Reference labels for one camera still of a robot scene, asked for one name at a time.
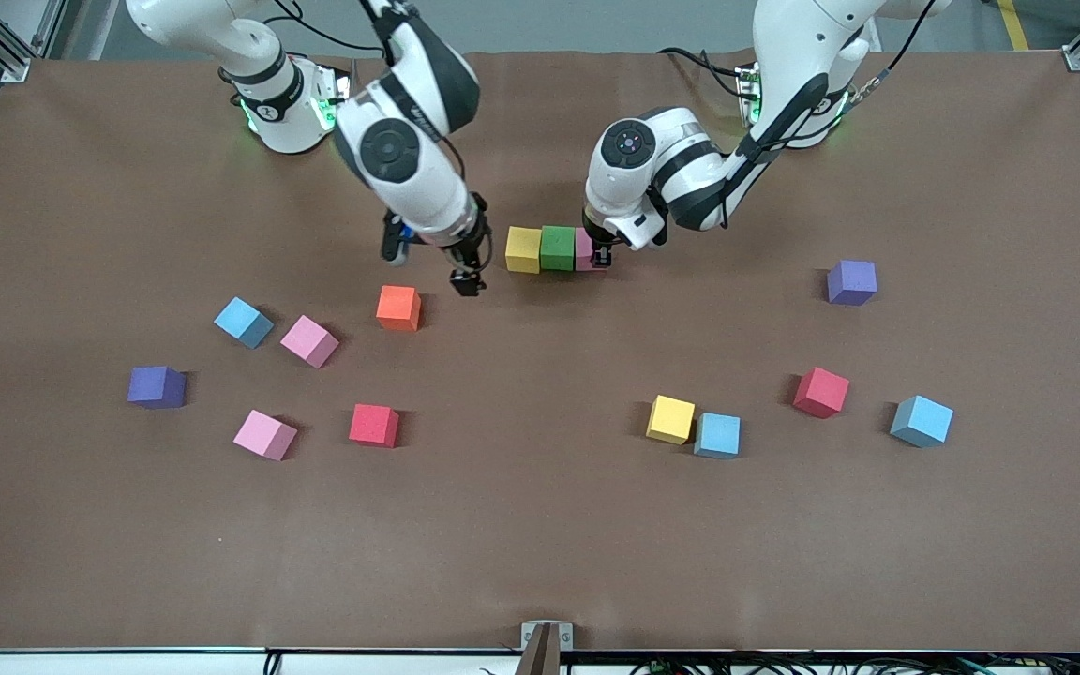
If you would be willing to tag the pink foam cube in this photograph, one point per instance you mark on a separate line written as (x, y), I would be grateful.
(584, 256)
(264, 434)
(308, 340)

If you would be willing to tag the blue foam cube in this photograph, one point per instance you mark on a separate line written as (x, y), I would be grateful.
(717, 435)
(922, 420)
(243, 322)

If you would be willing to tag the brown table cover mat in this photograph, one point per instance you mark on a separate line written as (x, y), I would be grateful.
(540, 525)

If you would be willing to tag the green foam cube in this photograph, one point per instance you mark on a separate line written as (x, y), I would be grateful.
(557, 247)

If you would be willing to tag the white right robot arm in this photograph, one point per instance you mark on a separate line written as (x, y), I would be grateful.
(399, 150)

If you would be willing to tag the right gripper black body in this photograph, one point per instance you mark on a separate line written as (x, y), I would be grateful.
(464, 254)

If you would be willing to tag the red foam cube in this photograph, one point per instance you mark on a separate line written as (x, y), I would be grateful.
(374, 425)
(820, 392)

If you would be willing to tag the purple foam cube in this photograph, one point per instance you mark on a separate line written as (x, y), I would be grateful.
(157, 386)
(851, 282)

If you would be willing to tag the yellow foam cube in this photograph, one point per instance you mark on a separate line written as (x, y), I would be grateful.
(670, 419)
(522, 249)

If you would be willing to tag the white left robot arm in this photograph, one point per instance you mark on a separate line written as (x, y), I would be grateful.
(629, 145)

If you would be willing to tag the orange foam cube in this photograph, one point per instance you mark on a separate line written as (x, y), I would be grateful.
(398, 307)

